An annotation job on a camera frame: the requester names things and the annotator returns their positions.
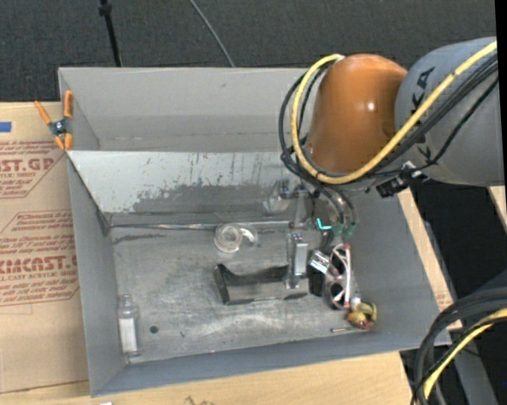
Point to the black cylinder on white bracket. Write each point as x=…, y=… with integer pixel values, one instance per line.
x=391, y=186

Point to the brown cardboard board, red print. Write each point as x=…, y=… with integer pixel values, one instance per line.
x=34, y=330

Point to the clear plastic bottle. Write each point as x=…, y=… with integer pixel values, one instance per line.
x=128, y=329

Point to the yellow toy duck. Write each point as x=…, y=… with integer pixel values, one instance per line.
x=363, y=312

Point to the clear glass cup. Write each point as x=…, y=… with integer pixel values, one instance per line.
x=230, y=238

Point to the grey metal bin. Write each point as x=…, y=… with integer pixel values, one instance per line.
x=179, y=321

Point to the small black box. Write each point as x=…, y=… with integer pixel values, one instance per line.
x=315, y=284

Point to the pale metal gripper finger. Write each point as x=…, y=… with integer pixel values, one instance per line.
x=301, y=258
x=319, y=262

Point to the thin dark stick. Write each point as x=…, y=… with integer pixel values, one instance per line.
x=342, y=329

